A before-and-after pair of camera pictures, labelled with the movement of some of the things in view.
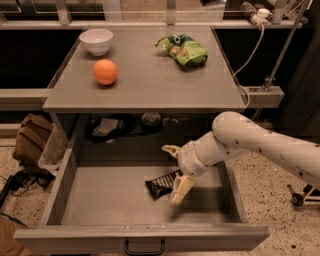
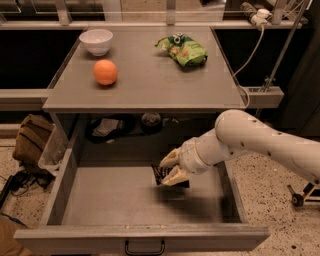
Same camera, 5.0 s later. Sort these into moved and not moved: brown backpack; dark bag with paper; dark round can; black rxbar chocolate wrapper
Moved: black rxbar chocolate wrapper
Not moved: brown backpack; dark bag with paper; dark round can
